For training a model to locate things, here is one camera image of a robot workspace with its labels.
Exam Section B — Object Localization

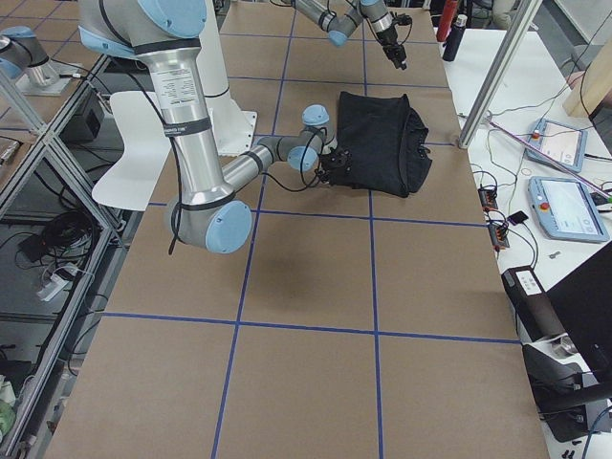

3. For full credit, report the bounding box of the blue teach pendant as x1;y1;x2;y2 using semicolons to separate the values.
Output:
527;177;609;243
528;119;587;172

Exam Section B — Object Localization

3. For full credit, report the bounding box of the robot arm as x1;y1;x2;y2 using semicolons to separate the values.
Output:
78;1;338;254
282;0;412;70

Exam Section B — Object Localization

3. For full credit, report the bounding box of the far blue teach pendant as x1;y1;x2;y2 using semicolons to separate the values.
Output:
528;119;587;172

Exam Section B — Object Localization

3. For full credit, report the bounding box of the black water bottle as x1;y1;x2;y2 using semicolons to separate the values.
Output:
442;14;468;62

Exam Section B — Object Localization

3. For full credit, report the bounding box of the near blue teach pendant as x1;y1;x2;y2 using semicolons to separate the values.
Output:
527;177;609;243

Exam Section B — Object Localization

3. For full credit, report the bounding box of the seated person beige shirt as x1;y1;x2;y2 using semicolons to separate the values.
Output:
492;0;520;30

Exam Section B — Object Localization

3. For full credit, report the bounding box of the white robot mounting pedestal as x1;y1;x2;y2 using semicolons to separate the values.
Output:
196;0;257;156

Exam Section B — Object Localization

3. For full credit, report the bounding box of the red bottle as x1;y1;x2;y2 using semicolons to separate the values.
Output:
436;0;459;43

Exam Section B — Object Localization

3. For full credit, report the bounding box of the black graphic t-shirt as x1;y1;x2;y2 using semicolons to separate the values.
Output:
337;92;432;198

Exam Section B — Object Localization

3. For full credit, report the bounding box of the aluminium frame post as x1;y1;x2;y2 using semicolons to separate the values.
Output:
458;0;542;149

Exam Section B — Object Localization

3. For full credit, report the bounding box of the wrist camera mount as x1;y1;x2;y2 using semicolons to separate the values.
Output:
392;12;413;27

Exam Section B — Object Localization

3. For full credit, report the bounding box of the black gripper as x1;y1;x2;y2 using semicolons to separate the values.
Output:
377;26;407;70
318;148;352;186

